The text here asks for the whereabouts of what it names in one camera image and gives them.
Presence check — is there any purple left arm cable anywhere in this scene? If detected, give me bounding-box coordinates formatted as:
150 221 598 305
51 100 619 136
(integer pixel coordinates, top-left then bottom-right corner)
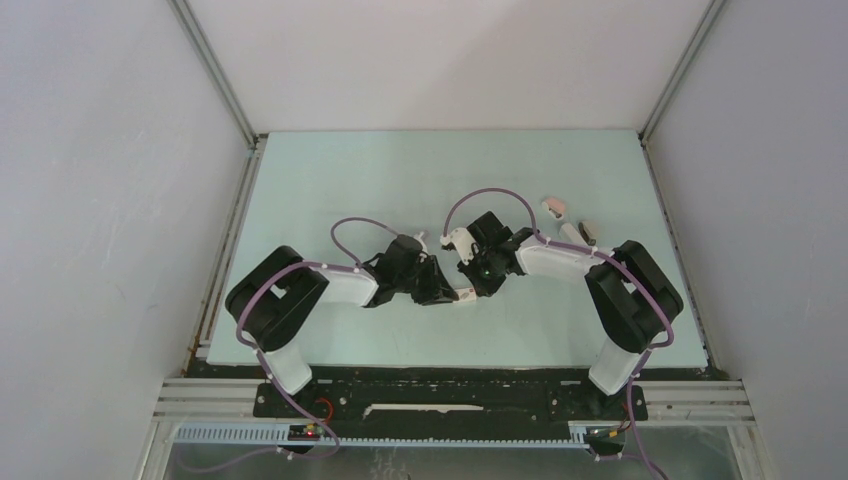
235 217 402 465

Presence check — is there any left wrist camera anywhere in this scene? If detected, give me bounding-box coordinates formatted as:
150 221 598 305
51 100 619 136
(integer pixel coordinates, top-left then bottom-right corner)
412 230 429 251

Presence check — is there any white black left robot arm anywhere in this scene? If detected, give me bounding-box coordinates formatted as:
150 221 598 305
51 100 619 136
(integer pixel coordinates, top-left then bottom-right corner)
225 234 459 417

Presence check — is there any white stapler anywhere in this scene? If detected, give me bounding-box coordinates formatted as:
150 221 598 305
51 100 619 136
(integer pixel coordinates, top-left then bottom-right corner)
558 222 587 247

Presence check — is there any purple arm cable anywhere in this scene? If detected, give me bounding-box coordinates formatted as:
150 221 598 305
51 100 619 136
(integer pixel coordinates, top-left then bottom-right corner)
235 217 402 465
440 187 677 480

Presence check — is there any small white staple box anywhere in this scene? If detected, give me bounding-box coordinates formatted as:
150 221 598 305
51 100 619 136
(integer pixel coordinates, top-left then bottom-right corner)
455 287 478 304

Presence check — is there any pink stapler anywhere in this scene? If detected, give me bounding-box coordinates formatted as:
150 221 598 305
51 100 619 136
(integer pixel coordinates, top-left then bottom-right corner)
542 196 567 220

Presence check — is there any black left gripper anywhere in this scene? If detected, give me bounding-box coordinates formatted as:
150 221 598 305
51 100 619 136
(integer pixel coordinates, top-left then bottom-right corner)
394 255 459 306

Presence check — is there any aluminium frame rail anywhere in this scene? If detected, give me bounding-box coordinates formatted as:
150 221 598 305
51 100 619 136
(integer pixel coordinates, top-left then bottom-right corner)
154 378 755 448

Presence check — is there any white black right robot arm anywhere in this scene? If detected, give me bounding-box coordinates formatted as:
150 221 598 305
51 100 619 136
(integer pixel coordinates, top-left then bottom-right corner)
440 212 684 418

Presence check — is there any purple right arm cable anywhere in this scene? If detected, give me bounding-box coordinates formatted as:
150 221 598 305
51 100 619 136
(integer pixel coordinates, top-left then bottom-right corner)
440 187 677 480

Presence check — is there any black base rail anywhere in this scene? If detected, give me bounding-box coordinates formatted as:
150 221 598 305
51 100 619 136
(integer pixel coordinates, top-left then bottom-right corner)
253 366 648 442

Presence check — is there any beige stapler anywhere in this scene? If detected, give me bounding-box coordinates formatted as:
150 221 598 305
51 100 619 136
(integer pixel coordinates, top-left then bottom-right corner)
578 220 599 246

